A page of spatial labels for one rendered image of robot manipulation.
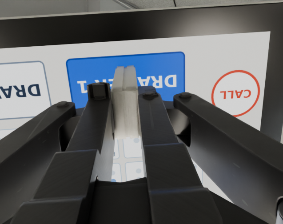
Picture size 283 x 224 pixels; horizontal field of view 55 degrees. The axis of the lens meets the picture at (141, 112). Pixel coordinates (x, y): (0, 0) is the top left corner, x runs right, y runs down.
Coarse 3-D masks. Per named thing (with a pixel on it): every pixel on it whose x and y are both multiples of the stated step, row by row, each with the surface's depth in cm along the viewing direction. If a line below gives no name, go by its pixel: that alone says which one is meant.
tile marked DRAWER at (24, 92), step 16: (0, 64) 21; (16, 64) 21; (32, 64) 21; (0, 80) 21; (16, 80) 21; (32, 80) 21; (0, 96) 22; (16, 96) 22; (32, 96) 22; (48, 96) 22; (0, 112) 22; (16, 112) 22; (32, 112) 22
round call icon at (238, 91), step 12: (216, 72) 22; (228, 72) 22; (240, 72) 22; (252, 72) 22; (216, 84) 22; (228, 84) 22; (240, 84) 22; (252, 84) 22; (216, 96) 22; (228, 96) 22; (240, 96) 23; (252, 96) 23; (228, 108) 23; (240, 108) 23; (252, 108) 23
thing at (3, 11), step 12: (0, 0) 34; (12, 0) 34; (24, 0) 34; (36, 0) 34; (48, 0) 34; (60, 0) 34; (72, 0) 34; (84, 0) 34; (96, 0) 43; (0, 12) 33; (12, 12) 33; (24, 12) 33; (36, 12) 33; (48, 12) 33; (60, 12) 33; (72, 12) 33
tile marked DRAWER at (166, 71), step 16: (80, 64) 21; (96, 64) 21; (112, 64) 21; (128, 64) 21; (144, 64) 21; (160, 64) 21; (176, 64) 21; (80, 80) 21; (96, 80) 22; (112, 80) 22; (144, 80) 22; (160, 80) 22; (176, 80) 22; (80, 96) 22
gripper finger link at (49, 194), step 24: (96, 96) 14; (96, 120) 11; (72, 144) 9; (96, 144) 9; (48, 168) 7; (72, 168) 7; (96, 168) 8; (48, 192) 6; (72, 192) 6; (24, 216) 5; (48, 216) 5; (72, 216) 5
